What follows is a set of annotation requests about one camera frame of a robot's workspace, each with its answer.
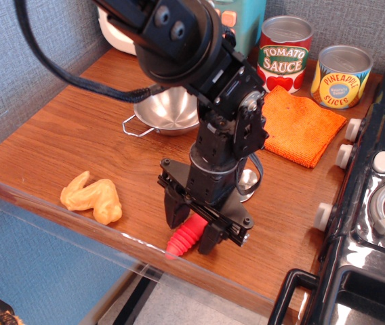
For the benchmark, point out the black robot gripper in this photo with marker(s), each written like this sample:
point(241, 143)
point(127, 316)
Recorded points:
point(211, 191)

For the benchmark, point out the red handled metal spoon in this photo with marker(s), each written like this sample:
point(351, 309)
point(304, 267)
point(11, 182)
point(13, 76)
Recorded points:
point(191, 231)

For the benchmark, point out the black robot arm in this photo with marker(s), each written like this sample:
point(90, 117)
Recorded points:
point(181, 43)

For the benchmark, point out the silver metal pan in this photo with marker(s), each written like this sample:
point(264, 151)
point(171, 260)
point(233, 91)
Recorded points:
point(172, 112)

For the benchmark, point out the teal toy microwave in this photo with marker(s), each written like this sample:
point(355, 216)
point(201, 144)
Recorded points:
point(243, 17)

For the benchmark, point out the plastic chicken wing toy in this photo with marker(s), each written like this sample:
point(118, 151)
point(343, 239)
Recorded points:
point(100, 196)

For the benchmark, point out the white stove knob lower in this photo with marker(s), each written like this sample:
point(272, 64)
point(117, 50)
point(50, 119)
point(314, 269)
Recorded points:
point(322, 216)

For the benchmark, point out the white stove knob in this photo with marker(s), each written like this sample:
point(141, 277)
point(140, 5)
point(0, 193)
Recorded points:
point(352, 129)
point(343, 155)
point(322, 216)

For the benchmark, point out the orange folded cloth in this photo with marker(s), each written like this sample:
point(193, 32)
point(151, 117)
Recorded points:
point(299, 129)

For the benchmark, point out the clear acrylic table guard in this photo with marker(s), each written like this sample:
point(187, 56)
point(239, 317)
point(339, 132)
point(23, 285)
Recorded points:
point(41, 213)

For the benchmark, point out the white stove knob middle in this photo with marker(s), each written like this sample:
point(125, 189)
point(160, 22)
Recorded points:
point(343, 155)

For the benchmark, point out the black toy stove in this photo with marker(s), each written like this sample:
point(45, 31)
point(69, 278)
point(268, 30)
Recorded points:
point(350, 285)

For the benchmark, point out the white stove knob upper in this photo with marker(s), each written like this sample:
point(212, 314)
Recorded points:
point(352, 129)

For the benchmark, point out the tomato sauce can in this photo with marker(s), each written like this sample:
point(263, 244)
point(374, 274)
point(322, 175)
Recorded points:
point(283, 53)

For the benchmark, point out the pineapple slices can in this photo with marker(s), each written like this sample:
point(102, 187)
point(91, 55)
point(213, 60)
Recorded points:
point(341, 74)

